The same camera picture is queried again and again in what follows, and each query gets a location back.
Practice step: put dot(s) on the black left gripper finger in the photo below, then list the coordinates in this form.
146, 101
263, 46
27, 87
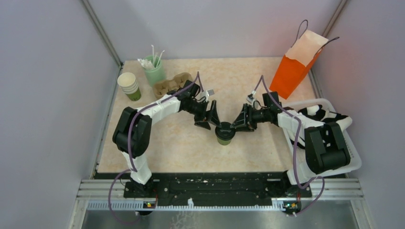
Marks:
213, 114
204, 125

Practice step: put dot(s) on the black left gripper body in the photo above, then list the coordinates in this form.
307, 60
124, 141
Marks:
198, 109

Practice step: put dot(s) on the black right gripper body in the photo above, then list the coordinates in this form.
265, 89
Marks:
256, 116

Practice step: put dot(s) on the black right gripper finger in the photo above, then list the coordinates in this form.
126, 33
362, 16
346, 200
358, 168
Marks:
241, 119
244, 128

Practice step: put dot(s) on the black plastic cup lid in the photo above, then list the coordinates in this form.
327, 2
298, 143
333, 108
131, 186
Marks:
225, 129

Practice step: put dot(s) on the stack of green paper cups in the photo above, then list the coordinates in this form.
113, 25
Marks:
129, 85

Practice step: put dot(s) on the green paper coffee cup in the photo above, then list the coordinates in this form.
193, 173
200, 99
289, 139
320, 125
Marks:
224, 140

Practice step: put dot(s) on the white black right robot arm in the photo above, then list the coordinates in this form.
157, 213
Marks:
275, 108

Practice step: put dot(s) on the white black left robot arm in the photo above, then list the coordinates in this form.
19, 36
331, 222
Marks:
132, 133

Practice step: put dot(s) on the brown cardboard cup carrier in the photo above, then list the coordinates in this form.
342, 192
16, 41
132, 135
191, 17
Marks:
162, 87

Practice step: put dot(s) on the green straw holder cup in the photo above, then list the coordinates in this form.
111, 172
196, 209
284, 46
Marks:
156, 74

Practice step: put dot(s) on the white plastic basket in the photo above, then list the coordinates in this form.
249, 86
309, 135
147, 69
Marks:
322, 149

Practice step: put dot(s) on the orange paper bag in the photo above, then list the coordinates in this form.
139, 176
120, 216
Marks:
298, 60

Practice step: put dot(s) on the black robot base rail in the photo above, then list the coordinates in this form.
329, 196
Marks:
223, 189

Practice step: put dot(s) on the aluminium frame rail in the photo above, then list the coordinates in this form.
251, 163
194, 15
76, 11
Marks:
101, 32

